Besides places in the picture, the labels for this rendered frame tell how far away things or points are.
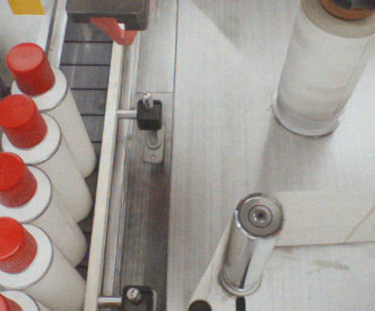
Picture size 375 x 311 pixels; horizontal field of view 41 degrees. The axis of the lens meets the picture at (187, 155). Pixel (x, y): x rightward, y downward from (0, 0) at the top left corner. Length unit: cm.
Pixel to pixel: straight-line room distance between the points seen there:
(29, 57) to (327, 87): 30
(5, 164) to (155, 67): 39
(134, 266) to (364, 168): 30
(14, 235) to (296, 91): 34
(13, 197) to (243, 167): 29
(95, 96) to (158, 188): 14
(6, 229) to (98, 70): 35
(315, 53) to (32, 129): 27
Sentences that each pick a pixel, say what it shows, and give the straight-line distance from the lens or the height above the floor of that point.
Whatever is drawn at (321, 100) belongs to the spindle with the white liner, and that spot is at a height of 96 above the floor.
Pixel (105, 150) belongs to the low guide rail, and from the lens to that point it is 58.
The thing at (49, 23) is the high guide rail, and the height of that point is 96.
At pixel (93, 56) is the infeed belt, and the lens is 70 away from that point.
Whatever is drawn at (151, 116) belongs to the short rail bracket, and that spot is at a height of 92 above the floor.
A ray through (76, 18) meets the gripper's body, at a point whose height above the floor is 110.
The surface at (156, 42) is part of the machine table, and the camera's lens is 77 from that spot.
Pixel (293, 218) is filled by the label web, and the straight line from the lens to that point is 46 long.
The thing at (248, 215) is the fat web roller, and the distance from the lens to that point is 38.
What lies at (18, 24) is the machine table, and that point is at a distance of 83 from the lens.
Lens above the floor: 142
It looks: 63 degrees down
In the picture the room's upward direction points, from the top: 2 degrees counter-clockwise
